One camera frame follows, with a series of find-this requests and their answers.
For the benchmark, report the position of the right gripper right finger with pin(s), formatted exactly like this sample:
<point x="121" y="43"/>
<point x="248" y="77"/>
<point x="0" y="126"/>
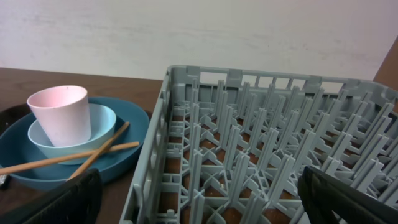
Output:
<point x="324" y="197"/>

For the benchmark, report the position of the pink cup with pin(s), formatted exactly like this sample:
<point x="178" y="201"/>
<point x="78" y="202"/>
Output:
<point x="63" y="113"/>

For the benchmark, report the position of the wooden chopstick diagonal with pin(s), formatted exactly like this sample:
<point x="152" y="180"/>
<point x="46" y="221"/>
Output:
<point x="47" y="162"/>

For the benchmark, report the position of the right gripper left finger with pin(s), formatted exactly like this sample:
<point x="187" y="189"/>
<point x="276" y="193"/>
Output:
<point x="78" y="200"/>

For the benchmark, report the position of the brown serving tray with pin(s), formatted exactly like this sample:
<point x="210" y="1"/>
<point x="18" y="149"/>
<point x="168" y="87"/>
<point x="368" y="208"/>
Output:
<point x="116" y="168"/>

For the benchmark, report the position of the grey dishwasher rack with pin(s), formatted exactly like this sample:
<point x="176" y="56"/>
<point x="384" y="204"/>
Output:
<point x="227" y="145"/>

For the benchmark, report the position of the light blue bowl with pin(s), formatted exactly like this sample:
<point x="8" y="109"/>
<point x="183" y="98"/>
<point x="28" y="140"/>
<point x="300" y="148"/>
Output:
<point x="102" y="119"/>

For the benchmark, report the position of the wooden chopstick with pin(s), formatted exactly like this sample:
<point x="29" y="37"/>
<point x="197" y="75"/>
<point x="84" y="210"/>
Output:
<point x="105" y="147"/>

